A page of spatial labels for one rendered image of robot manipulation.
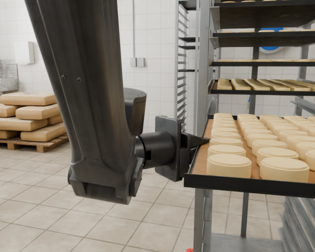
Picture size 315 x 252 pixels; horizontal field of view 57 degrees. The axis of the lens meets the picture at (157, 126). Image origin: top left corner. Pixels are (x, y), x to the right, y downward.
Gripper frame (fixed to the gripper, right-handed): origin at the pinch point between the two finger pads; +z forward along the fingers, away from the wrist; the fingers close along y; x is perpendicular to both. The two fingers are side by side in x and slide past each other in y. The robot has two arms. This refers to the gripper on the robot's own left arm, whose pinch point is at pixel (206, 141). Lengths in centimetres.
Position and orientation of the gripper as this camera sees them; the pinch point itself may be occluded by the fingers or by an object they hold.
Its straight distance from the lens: 54.3
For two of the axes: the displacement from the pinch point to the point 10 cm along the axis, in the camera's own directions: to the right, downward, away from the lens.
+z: 8.4, -0.8, 5.4
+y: -0.1, 9.9, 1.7
